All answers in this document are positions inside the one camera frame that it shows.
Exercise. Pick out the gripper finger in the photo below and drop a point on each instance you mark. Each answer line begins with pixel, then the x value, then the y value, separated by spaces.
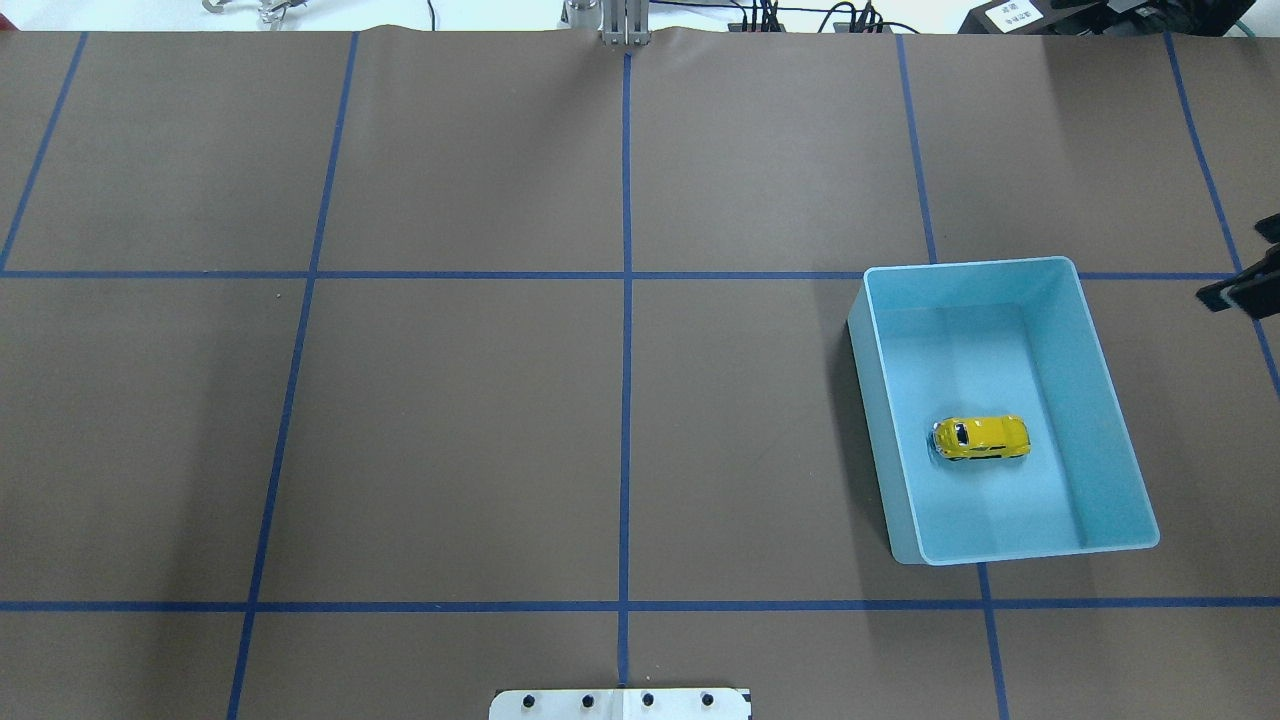
pixel 1255 290

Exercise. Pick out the yellow beetle toy car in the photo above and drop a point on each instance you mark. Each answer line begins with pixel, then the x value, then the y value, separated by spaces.
pixel 965 438

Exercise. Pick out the light blue plastic bin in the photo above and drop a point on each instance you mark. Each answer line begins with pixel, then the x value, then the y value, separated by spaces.
pixel 935 343

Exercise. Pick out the aluminium frame post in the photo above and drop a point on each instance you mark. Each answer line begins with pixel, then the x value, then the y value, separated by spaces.
pixel 619 23

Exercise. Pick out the white pedestal column base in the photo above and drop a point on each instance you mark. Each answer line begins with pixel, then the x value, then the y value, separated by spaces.
pixel 623 703

